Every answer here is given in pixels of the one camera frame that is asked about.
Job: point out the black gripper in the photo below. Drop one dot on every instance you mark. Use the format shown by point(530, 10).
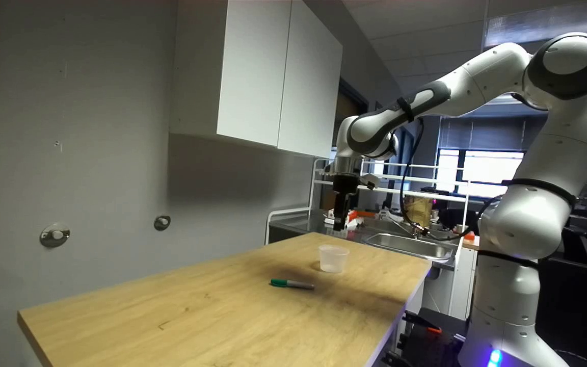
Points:
point(344, 178)

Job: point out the green capped grey marker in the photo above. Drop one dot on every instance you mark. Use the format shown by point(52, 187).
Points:
point(291, 284)

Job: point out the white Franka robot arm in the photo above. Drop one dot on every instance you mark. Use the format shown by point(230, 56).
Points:
point(564, 150)

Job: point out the translucent plastic bowl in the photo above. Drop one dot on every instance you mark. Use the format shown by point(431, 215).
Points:
point(333, 259)

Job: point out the metal sink counter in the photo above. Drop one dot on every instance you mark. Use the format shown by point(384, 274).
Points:
point(408, 244)

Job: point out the yellow object on rack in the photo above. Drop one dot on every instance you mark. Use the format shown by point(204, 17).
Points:
point(418, 212)

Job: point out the bright window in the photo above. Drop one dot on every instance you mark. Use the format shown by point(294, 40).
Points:
point(480, 170)

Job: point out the black box with red parts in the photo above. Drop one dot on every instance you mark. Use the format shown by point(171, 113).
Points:
point(429, 337)

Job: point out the white wall cabinet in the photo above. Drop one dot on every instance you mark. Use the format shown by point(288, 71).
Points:
point(259, 71)

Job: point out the round metal wall knob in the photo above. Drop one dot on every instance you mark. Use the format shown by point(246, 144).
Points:
point(161, 222)
point(53, 235)

